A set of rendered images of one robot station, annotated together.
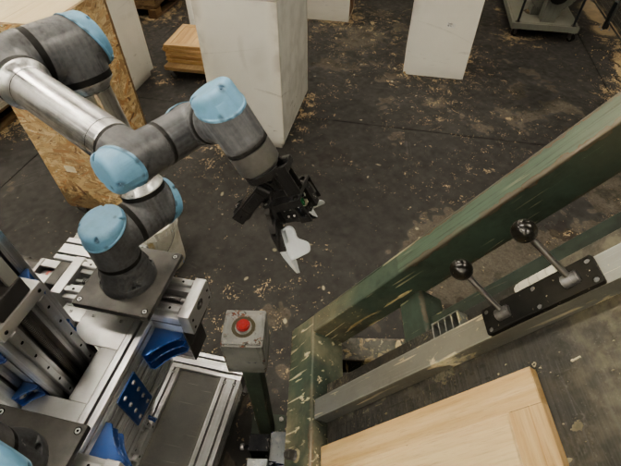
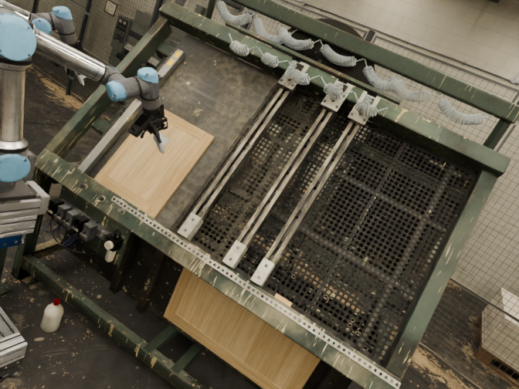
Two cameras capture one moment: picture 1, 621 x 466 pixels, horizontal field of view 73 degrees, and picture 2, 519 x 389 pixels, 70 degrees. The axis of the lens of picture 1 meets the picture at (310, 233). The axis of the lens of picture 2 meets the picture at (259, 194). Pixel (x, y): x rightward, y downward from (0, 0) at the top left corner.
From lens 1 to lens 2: 1.85 m
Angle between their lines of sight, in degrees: 67
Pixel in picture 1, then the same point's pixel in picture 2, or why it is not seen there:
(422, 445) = (137, 140)
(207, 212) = not seen: outside the picture
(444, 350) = (129, 113)
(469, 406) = not seen: hidden behind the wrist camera
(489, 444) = not seen: hidden behind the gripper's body
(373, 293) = (82, 119)
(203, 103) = (66, 11)
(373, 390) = (109, 141)
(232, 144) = (70, 28)
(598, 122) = (139, 46)
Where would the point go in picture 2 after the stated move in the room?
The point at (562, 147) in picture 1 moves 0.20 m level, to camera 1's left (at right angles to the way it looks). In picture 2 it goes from (133, 53) to (110, 48)
